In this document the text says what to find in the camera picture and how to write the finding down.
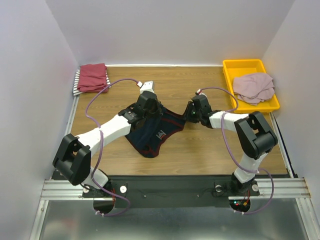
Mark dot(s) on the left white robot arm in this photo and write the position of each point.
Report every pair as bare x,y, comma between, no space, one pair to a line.
73,157

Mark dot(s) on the navy basketball jersey 23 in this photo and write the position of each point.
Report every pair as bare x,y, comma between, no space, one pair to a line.
148,139

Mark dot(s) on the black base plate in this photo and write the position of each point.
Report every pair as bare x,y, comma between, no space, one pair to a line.
181,191

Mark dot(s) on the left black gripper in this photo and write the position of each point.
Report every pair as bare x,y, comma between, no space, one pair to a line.
156,105

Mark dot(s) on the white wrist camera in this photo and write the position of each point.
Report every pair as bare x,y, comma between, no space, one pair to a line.
148,86
200,92

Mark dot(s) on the yellow plastic tray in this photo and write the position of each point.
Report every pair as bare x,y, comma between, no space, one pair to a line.
233,68

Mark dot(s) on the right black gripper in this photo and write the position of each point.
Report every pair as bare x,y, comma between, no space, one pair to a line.
190,113

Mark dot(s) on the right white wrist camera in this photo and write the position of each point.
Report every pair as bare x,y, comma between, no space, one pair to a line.
200,92

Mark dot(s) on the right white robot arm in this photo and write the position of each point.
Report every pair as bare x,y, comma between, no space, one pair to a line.
255,135

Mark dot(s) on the aluminium frame rail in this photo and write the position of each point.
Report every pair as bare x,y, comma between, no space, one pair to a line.
43,204

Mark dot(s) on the pink crumpled tank top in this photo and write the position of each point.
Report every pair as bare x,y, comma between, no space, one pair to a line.
254,88

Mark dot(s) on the folded striped tank top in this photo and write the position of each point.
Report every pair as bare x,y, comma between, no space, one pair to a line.
75,85

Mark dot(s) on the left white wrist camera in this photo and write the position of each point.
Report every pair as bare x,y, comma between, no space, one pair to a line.
148,86

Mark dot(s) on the folded red tank top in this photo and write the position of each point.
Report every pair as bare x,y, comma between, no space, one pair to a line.
93,69

